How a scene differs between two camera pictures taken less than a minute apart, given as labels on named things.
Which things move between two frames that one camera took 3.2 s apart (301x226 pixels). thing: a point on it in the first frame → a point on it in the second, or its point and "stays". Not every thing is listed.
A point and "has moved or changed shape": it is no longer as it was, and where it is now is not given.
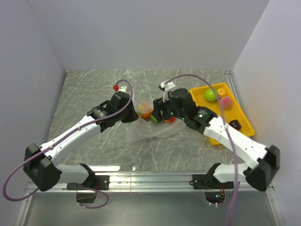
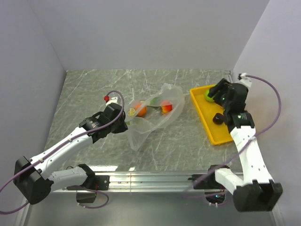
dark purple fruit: (235, 124) has moved or changed shape
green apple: (209, 95) stays
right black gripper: (158, 105) → (222, 85)
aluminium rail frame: (155, 181) stays
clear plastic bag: (145, 128) has moved or changed shape
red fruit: (170, 120) has moved or changed shape
